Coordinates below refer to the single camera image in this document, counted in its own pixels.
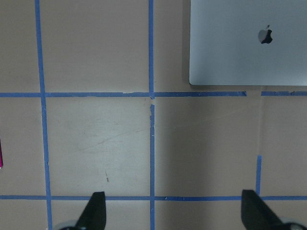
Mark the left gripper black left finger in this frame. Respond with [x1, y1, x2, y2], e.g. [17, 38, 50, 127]
[74, 192, 106, 230]

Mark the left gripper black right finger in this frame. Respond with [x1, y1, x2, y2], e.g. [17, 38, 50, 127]
[241, 190, 283, 230]

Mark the pink marker pen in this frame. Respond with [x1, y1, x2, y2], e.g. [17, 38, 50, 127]
[0, 141, 3, 169]

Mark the silver closed laptop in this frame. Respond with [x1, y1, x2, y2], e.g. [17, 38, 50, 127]
[189, 0, 307, 86]

